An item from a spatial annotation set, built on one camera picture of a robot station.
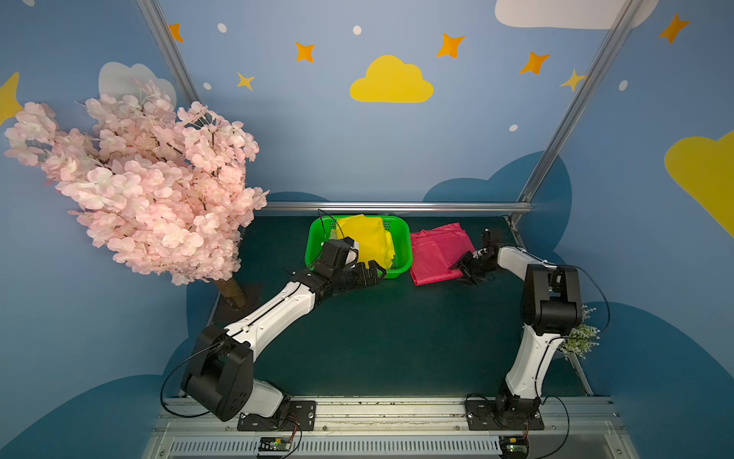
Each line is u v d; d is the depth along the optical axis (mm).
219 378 417
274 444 718
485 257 803
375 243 1034
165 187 462
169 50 743
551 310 547
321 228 1170
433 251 1076
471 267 907
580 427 753
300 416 736
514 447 730
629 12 692
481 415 745
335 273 635
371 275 735
